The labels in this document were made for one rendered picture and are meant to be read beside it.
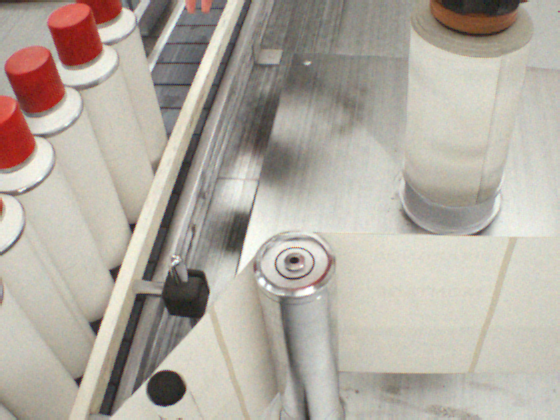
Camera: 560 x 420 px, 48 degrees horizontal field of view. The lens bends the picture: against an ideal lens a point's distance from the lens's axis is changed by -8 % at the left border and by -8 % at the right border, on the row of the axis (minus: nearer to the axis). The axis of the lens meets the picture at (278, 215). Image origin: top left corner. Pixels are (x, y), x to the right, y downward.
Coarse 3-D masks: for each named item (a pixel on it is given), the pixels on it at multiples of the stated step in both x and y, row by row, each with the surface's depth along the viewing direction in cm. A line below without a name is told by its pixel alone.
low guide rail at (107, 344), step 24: (240, 0) 75; (216, 48) 68; (192, 96) 63; (192, 120) 62; (168, 144) 59; (168, 168) 57; (168, 192) 57; (144, 216) 54; (144, 240) 52; (144, 264) 52; (120, 288) 49; (120, 312) 48; (120, 336) 48; (96, 360) 45; (96, 384) 44; (96, 408) 44
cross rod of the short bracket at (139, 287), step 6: (138, 282) 50; (144, 282) 50; (150, 282) 50; (156, 282) 50; (162, 282) 50; (132, 288) 50; (138, 288) 50; (144, 288) 50; (150, 288) 50; (156, 288) 50; (162, 288) 49; (138, 294) 50; (144, 294) 50; (150, 294) 50; (156, 294) 50
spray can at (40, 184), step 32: (0, 96) 38; (0, 128) 37; (0, 160) 38; (32, 160) 40; (0, 192) 39; (32, 192) 40; (64, 192) 43; (32, 224) 42; (64, 224) 43; (64, 256) 45; (96, 256) 48; (96, 288) 49; (96, 320) 51
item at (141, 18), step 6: (144, 0) 67; (150, 0) 67; (156, 0) 69; (138, 6) 67; (144, 6) 67; (150, 6) 67; (138, 12) 66; (144, 12) 66; (150, 12) 67; (138, 18) 65; (144, 18) 66; (138, 24) 65; (144, 24) 66
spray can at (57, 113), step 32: (32, 64) 40; (32, 96) 41; (64, 96) 43; (32, 128) 42; (64, 128) 43; (64, 160) 45; (96, 160) 47; (96, 192) 48; (96, 224) 50; (128, 224) 55
